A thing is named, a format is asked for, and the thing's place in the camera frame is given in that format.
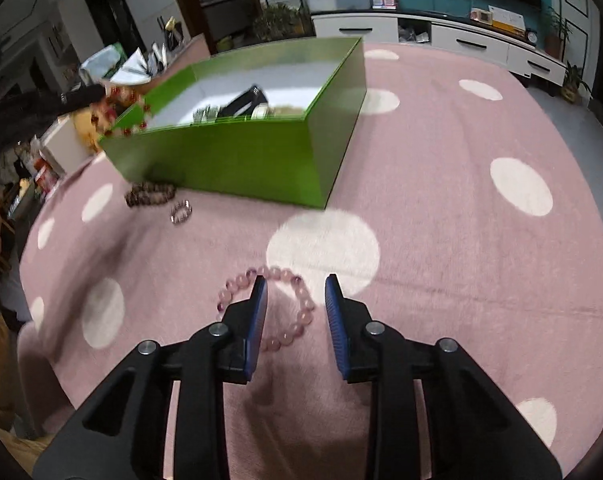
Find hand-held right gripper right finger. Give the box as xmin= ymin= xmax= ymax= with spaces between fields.
xmin=324 ymin=274 xmax=565 ymax=480

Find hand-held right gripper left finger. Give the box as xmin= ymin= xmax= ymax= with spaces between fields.
xmin=31 ymin=275 xmax=269 ymax=480

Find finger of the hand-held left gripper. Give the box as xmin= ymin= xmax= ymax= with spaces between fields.
xmin=56 ymin=85 xmax=106 ymax=112

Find pale pink bead bracelet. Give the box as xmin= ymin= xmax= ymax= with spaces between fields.
xmin=216 ymin=267 xmax=316 ymax=353

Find red and pink bead bracelet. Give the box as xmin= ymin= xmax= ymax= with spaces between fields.
xmin=88 ymin=85 xmax=154 ymax=138

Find black wristband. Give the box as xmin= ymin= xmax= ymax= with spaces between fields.
xmin=218 ymin=85 xmax=268 ymax=120

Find green cardboard box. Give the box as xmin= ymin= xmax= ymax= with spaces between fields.
xmin=98 ymin=36 xmax=368 ymax=209

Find cream wrist watch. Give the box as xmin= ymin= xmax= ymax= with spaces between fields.
xmin=254 ymin=105 xmax=309 ymax=121

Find white carton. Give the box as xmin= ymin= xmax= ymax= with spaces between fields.
xmin=41 ymin=117 xmax=94 ymax=176

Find red can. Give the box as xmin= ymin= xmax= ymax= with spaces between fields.
xmin=35 ymin=159 xmax=59 ymax=193

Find pink pen holder box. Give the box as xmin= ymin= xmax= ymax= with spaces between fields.
xmin=151 ymin=17 xmax=213 ymax=78

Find bushy green houseplant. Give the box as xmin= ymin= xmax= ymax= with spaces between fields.
xmin=254 ymin=4 xmax=302 ymax=43

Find person's yellow clothing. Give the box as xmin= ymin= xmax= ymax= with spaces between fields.
xmin=0 ymin=310 xmax=57 ymax=461

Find white television cabinet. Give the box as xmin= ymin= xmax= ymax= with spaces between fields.
xmin=311 ymin=10 xmax=567 ymax=86

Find small potted plant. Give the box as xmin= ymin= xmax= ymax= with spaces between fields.
xmin=561 ymin=62 xmax=592 ymax=103

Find desk calendar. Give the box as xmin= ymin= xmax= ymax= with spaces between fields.
xmin=489 ymin=5 xmax=526 ymax=36

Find tall potted plant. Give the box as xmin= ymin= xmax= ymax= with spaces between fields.
xmin=544 ymin=7 xmax=572 ymax=58

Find brown wooden bead bracelet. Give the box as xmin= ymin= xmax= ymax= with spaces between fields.
xmin=124 ymin=182 xmax=177 ymax=208

